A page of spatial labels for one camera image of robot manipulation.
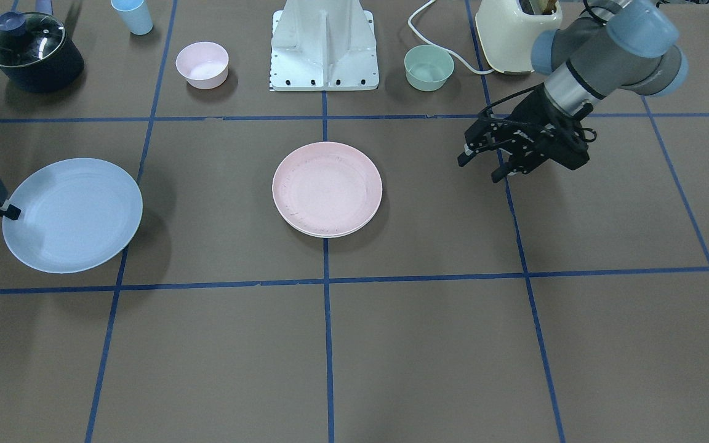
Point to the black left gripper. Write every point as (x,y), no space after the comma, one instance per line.
(530,118)

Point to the blue plate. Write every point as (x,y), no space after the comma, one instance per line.
(76,215)

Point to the pink plate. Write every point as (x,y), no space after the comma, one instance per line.
(328,180)

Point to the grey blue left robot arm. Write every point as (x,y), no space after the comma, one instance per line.
(612,45)

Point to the green bowl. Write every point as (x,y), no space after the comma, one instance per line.
(427,68)

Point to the cream toaster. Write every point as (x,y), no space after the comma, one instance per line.
(507,32)

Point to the cream plate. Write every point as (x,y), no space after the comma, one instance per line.
(326,227)

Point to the dark blue lidded pot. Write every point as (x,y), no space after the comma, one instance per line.
(37,53)

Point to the bread slice in toaster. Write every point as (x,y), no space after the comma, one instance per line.
(542,7)

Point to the light blue cup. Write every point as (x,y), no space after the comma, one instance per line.
(135,15)

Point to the pink bowl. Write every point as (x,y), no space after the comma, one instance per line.
(204,65)

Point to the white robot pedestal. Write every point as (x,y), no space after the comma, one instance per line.
(323,46)

